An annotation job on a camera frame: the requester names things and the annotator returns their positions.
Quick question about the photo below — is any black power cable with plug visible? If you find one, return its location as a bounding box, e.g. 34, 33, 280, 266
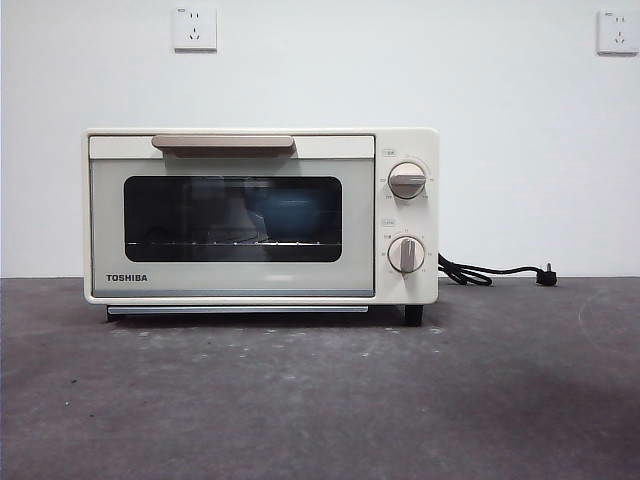
437, 250, 560, 289

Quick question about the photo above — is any metal wire oven rack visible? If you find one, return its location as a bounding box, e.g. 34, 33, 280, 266
127, 239, 342, 249

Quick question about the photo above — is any cream Toshiba toaster oven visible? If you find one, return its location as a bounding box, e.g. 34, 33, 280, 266
81, 127, 440, 327

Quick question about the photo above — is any beige oven knob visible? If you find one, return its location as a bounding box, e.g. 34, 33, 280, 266
388, 160, 429, 200
388, 235, 426, 275

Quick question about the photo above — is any blue bowl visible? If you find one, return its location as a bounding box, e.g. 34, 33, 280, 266
259, 192, 326, 242

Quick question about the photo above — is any glass oven door with handle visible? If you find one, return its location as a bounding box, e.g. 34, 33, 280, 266
88, 133, 376, 299

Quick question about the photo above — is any white wall socket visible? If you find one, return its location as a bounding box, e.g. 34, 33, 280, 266
173, 5, 219, 53
596, 9, 640, 56

